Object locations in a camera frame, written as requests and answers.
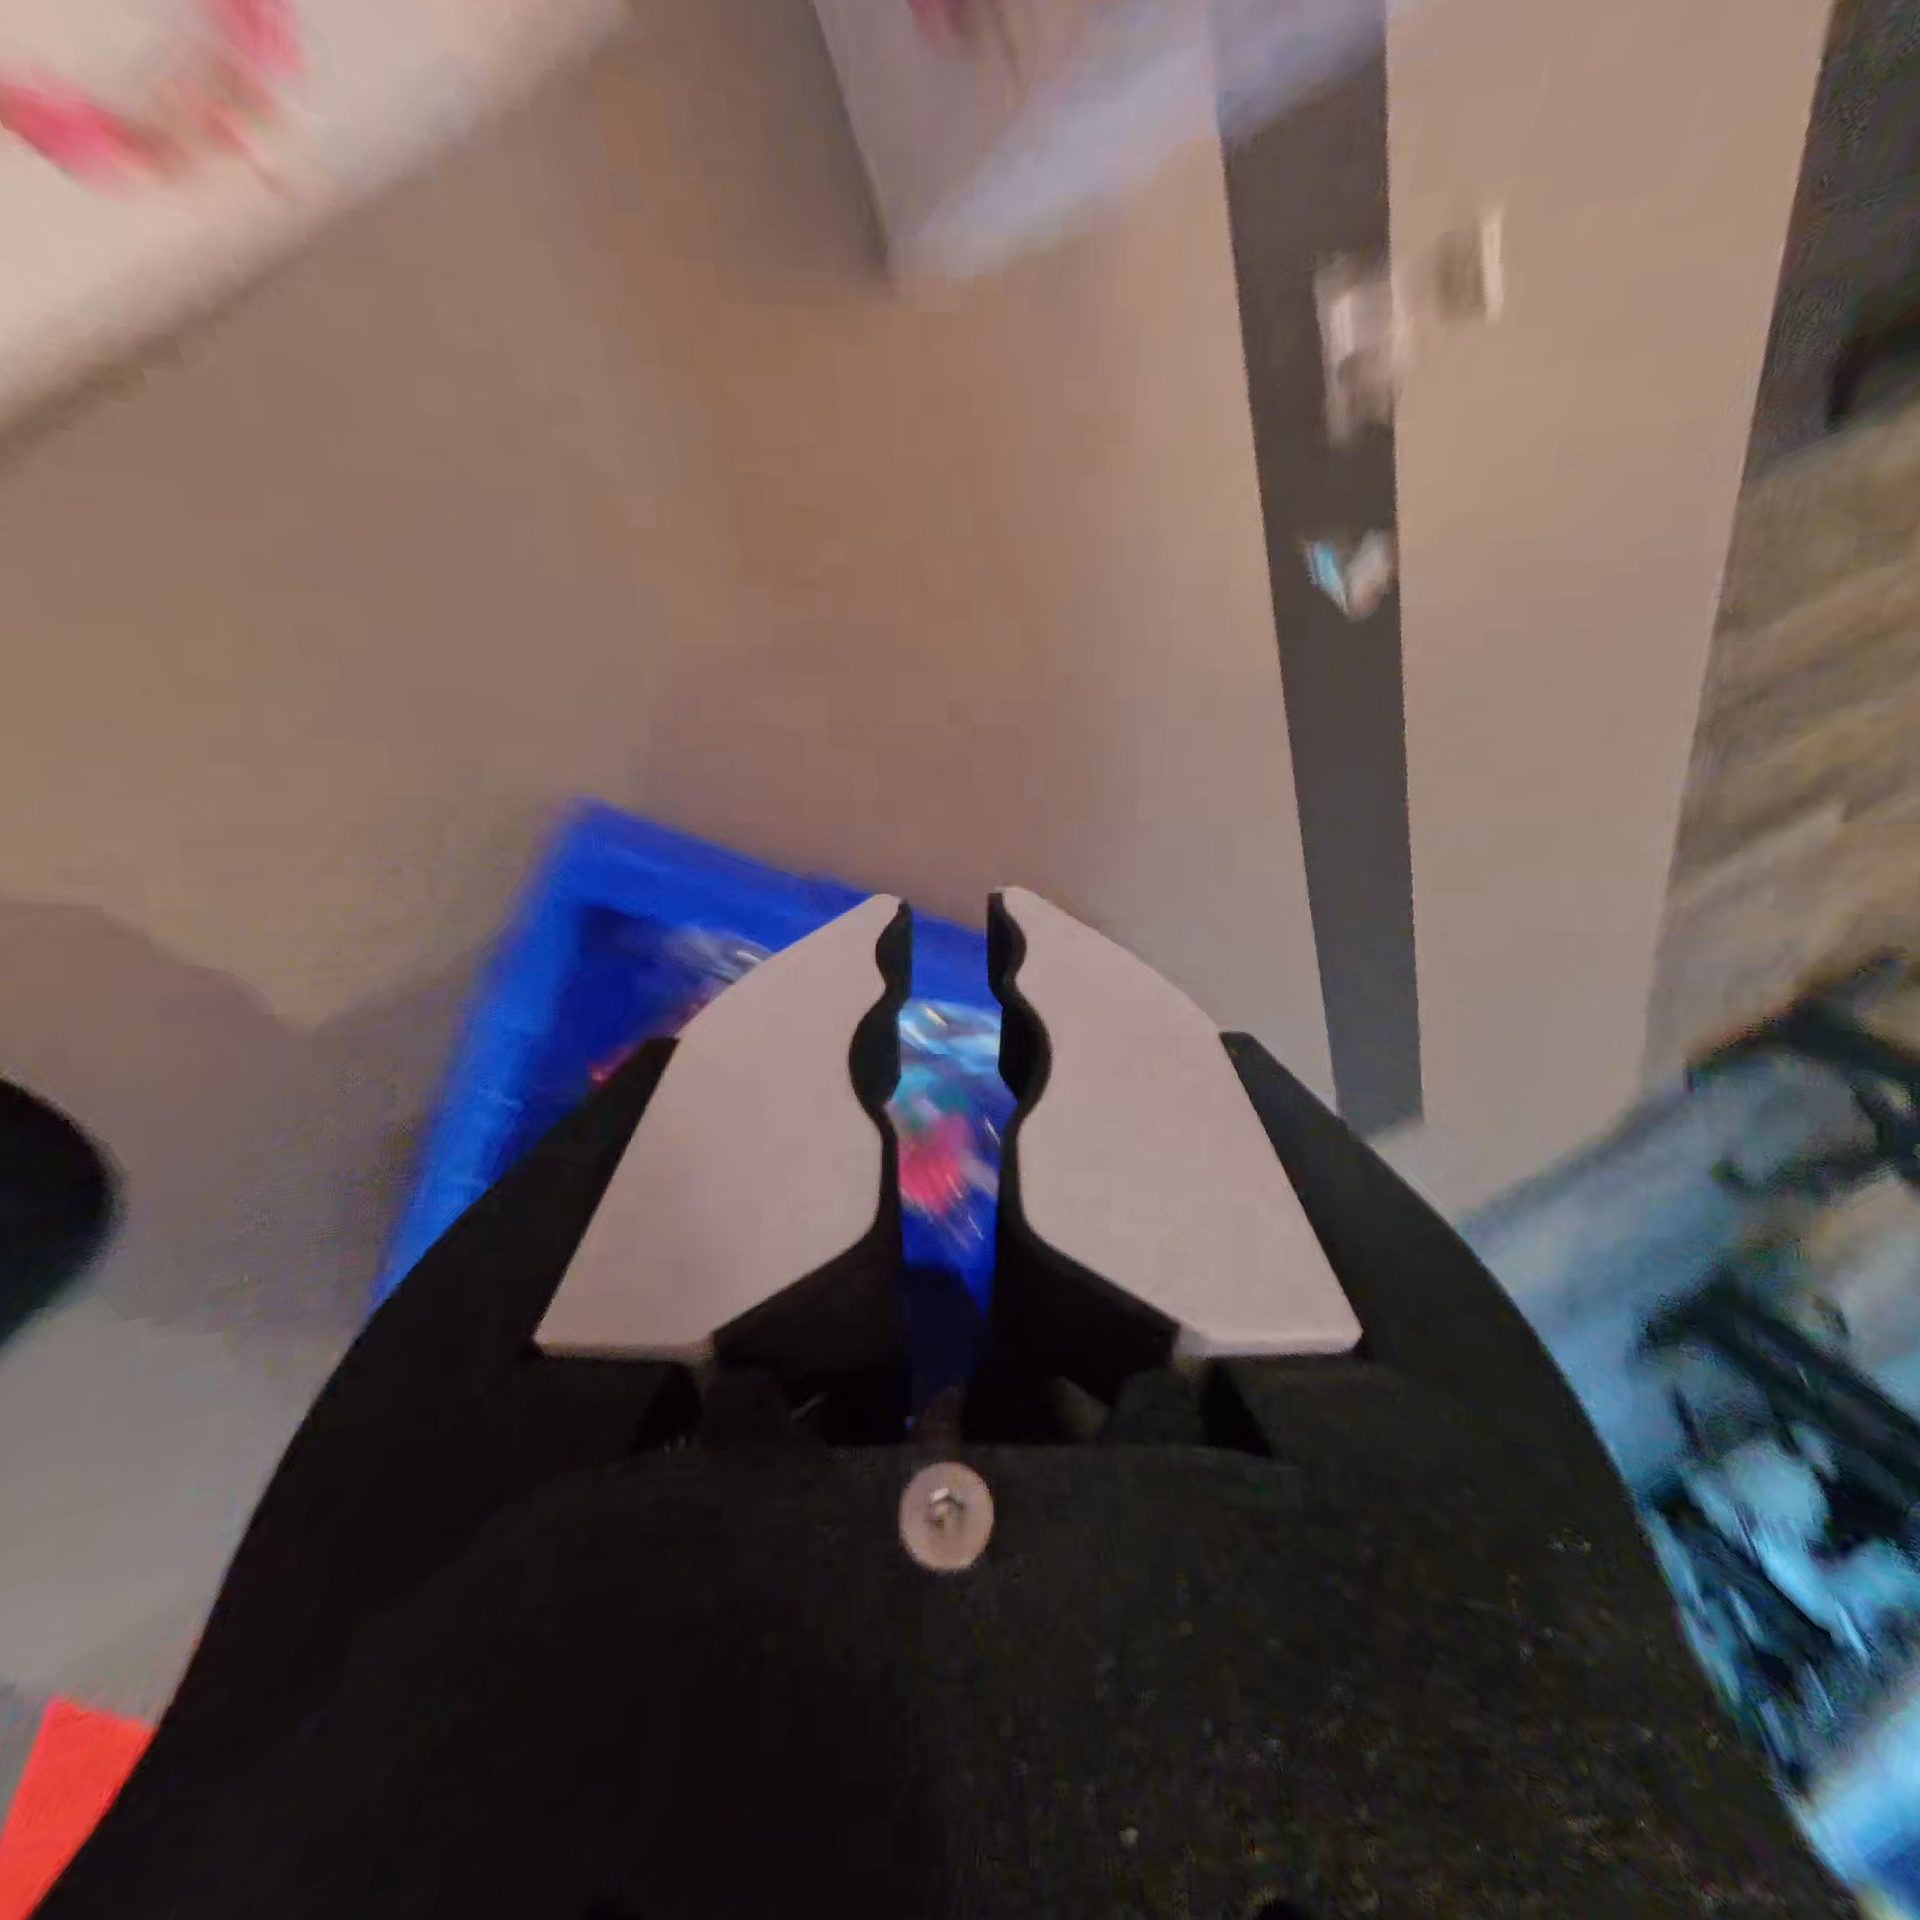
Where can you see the red brick heart frame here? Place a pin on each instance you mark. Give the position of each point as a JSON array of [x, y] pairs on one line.
[[60, 1799]]

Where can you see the grey desk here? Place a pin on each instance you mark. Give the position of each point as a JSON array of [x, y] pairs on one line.
[[751, 524]]

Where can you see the clear plastic bag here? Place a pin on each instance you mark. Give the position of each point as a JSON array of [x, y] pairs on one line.
[[937, 1049]]

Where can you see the white heart print cardboard box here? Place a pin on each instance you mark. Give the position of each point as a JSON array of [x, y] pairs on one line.
[[1051, 120]]

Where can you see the white heart print instruction booklet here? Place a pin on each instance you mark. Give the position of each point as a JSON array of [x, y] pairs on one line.
[[224, 180]]

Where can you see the blue plastic bin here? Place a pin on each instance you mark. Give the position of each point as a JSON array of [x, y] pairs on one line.
[[511, 1049]]

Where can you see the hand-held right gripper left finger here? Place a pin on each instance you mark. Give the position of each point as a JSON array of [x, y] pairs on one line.
[[734, 1171]]

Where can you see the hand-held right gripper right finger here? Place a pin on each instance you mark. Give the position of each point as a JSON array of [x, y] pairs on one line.
[[1171, 1201]]

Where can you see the pile of colourful flower pieces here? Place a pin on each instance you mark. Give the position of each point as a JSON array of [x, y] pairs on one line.
[[945, 1177]]

